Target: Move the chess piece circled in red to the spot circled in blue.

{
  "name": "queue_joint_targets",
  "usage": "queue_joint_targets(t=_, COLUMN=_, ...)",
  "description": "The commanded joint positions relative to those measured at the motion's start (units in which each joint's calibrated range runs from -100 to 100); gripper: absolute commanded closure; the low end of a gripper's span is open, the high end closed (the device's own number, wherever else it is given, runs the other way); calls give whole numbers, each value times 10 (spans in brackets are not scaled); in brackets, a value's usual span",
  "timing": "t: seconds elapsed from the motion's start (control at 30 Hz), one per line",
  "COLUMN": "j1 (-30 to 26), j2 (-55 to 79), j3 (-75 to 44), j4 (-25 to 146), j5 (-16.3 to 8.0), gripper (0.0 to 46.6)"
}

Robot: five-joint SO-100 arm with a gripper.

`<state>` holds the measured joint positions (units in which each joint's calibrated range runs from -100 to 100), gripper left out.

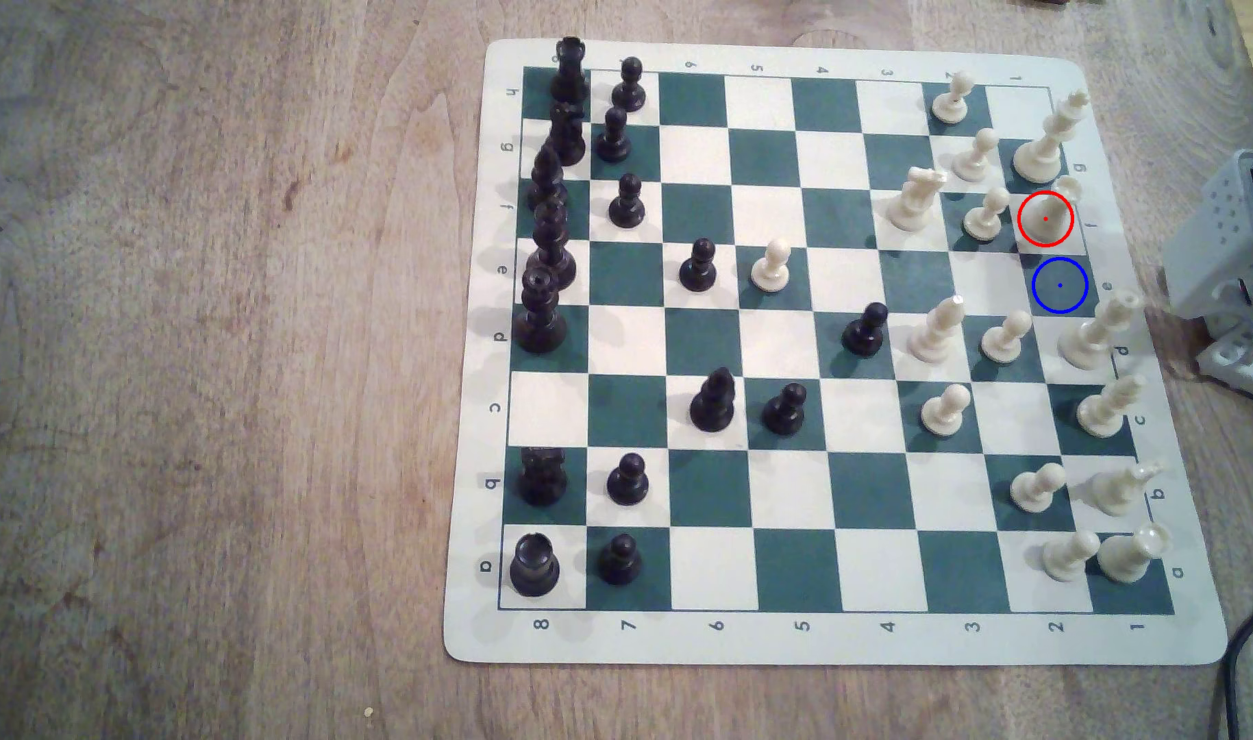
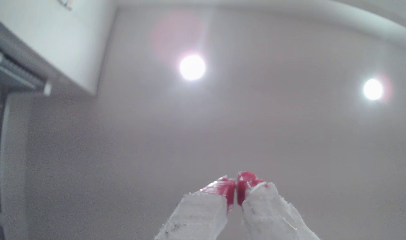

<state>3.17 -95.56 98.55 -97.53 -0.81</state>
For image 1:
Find white chess queen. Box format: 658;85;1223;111
1058;290;1144;372

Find white chess knight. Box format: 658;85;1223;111
1089;459;1168;518
885;166;949;232

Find white chess pawn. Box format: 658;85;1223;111
930;70;977;125
980;309;1034;365
920;383;971;437
750;238;794;293
952;127;1000;183
1041;530;1101;583
1009;462;1068;515
962;187;1012;244

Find black cable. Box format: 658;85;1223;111
1206;586;1253;740

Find white chess rook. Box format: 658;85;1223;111
1097;522;1172;585
1021;175;1086;248

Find black chess pawn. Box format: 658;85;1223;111
610;56;648;113
608;173;648;230
606;452;650;507
596;106;634;164
762;382;808;437
680;238;720;293
597;533;643;587
842;302;891;359

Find black chess queen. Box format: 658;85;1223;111
512;262;569;355

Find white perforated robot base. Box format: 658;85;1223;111
1195;308;1253;411

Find black chess bishop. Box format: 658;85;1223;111
528;144;570;212
688;367;737;433

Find white chess bishop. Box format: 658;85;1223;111
1076;374;1148;439
908;295;967;364

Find green and white chess mat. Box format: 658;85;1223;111
442;39;1230;667

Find white chess king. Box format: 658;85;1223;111
1013;89;1092;184

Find black chess rook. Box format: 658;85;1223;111
509;532;562;598
549;37;591;104

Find black chess knight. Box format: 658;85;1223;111
518;447;569;507
546;101;588;168

